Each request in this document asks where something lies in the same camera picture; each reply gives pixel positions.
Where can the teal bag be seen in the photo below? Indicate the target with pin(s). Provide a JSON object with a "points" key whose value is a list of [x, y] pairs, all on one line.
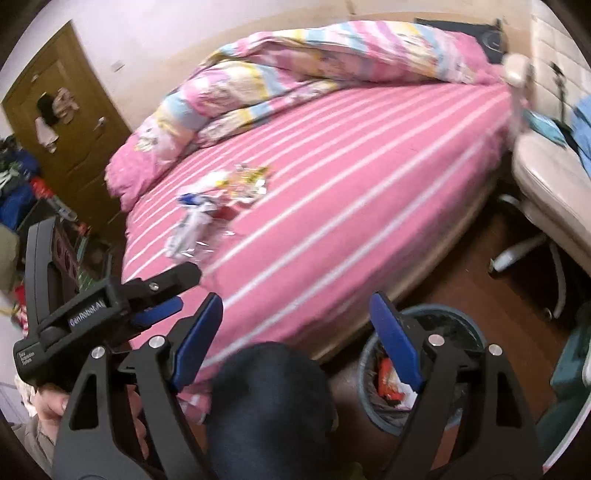
{"points": [[572, 364]]}

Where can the green patterned box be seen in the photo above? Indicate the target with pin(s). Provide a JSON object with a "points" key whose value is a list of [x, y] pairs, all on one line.
{"points": [[87, 274]]}

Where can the pale hanging cloth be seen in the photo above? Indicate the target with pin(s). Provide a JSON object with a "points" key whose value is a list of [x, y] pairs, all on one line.
{"points": [[67, 104]]}

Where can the red wrapper in bin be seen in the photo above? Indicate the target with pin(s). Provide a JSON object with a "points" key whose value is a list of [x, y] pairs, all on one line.
{"points": [[388, 378]]}

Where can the white office chair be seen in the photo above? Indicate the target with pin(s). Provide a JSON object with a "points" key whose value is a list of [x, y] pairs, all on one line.
{"points": [[549, 184]]}

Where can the black hanging cloth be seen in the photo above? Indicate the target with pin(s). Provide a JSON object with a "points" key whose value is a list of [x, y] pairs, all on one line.
{"points": [[46, 108]]}

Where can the pink striped bed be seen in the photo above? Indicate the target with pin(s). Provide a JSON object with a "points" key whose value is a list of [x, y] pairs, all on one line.
{"points": [[369, 184]]}

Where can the pastel printed quilt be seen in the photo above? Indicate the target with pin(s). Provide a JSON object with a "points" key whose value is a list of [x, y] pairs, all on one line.
{"points": [[286, 69]]}

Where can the clear plastic wrapper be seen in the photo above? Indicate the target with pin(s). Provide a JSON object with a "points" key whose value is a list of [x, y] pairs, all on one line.
{"points": [[207, 244]]}

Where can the black headboard item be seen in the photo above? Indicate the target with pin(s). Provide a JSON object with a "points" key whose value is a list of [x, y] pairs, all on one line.
{"points": [[489, 39]]}

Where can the person's left hand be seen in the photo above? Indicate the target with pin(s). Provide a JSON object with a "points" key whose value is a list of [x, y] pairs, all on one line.
{"points": [[51, 406]]}

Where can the pile of clothes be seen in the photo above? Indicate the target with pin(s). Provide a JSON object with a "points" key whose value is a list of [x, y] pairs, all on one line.
{"points": [[18, 184]]}

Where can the brown wooden door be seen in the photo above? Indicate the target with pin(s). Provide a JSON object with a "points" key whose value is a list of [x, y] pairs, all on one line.
{"points": [[83, 157]]}

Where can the blue white wrapper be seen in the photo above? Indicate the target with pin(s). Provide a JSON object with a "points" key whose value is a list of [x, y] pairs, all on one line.
{"points": [[196, 217]]}

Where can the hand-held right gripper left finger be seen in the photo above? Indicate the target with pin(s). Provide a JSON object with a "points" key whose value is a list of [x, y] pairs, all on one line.
{"points": [[196, 344]]}

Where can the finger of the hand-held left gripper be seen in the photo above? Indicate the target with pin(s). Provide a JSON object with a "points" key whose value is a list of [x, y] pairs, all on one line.
{"points": [[159, 311], [171, 279]]}

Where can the white wall switch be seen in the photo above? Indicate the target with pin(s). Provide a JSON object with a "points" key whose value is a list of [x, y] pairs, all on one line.
{"points": [[119, 66]]}

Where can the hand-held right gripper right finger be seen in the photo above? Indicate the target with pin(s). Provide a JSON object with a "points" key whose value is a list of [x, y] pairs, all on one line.
{"points": [[397, 344]]}

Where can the person's dark-haired head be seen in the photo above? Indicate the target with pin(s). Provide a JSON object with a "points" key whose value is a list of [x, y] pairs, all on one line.
{"points": [[268, 415]]}

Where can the red white plastic bag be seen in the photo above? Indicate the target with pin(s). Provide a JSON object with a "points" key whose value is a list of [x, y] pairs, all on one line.
{"points": [[19, 309]]}

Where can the dark cardboard box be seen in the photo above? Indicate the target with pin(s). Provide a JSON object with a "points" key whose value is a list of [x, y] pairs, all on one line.
{"points": [[64, 258]]}

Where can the yellow clear plastic snack bag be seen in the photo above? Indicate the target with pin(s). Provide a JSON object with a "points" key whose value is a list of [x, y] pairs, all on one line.
{"points": [[251, 177]]}

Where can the small red wrapper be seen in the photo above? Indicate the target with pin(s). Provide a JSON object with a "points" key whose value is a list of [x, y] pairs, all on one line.
{"points": [[226, 212]]}

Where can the teal cloth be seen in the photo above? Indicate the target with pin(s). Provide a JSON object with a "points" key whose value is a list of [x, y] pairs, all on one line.
{"points": [[547, 129]]}

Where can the round dark trash bin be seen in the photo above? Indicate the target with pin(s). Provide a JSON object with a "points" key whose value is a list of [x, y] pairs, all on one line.
{"points": [[455, 327]]}

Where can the blue cloth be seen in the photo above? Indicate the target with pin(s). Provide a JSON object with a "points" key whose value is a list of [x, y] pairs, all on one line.
{"points": [[584, 134]]}

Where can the red white toy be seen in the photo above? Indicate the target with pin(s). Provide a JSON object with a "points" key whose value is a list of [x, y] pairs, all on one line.
{"points": [[57, 201]]}

